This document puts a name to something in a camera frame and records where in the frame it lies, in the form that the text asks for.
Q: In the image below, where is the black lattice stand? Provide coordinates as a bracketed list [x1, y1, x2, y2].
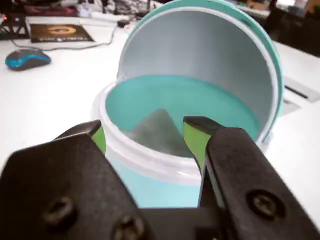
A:
[0, 11, 28, 41]

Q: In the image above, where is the dark printed mouse pad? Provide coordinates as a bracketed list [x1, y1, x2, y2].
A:
[29, 23, 95, 44]

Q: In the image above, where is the teal whale-shaped bin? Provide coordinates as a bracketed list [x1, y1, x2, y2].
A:
[91, 0, 286, 208]

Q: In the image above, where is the grey crumpled paper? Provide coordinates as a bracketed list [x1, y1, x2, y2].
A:
[129, 107, 193, 158]

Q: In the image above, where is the blue and grey computer mouse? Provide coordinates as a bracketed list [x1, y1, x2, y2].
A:
[4, 48, 52, 72]

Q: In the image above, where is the grey mouse cable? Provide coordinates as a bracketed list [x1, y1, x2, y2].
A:
[11, 21, 131, 52]

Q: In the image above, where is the silver desk cable grommet plate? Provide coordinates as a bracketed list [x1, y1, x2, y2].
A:
[282, 76, 320, 116]

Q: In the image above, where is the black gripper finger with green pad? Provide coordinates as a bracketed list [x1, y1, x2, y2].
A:
[0, 119, 156, 240]
[182, 115, 320, 240]

